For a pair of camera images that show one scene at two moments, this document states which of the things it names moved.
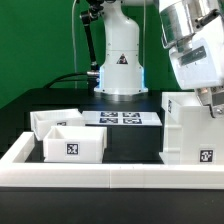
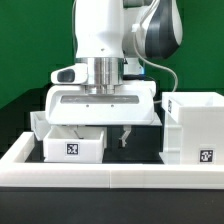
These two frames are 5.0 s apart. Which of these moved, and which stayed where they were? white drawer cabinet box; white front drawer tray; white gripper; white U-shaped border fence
Moved: white gripper
Stayed: white drawer cabinet box; white front drawer tray; white U-shaped border fence
